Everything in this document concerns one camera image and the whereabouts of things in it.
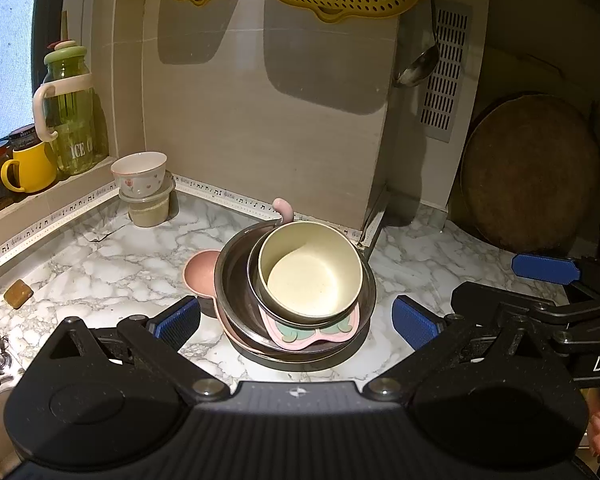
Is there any pink bear-shaped plate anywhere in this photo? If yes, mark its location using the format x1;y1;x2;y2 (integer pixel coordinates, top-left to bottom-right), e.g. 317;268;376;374
183;249;367;361

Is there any large stainless steel bowl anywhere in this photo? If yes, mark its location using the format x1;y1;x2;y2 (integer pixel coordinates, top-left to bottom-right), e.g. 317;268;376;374
214;221;376;344

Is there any large white ceramic plate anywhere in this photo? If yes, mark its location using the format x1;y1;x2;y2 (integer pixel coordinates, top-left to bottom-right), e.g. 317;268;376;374
230;327;370;372

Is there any cream round bowl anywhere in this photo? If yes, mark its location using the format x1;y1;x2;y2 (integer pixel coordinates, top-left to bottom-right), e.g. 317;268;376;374
255;219;365;323

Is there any person's right hand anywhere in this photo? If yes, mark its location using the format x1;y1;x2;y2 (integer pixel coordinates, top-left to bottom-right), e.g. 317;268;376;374
585;388;600;457

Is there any round wooden cutting board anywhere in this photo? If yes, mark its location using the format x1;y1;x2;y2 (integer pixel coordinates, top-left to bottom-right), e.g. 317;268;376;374
460;94;600;252

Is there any brown soap bar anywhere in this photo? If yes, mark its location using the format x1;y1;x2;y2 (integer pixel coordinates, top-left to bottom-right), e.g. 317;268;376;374
3;280;33;310

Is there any white floral ceramic bowl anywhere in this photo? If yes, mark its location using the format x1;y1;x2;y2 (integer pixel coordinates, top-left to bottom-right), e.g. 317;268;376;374
110;152;168;198

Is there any yellow ceramic mug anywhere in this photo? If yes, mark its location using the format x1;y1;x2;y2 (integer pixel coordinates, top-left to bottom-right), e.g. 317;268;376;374
1;142;57;194

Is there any hanging steel ladle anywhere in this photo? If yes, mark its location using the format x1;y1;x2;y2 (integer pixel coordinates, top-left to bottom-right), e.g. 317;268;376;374
394;0;440;88

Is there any green glass pitcher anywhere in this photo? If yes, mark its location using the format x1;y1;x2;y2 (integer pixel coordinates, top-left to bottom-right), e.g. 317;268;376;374
32;40;109;177

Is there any metal wall vent grille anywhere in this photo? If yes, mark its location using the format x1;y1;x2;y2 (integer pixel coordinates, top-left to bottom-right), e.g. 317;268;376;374
418;0;472;143

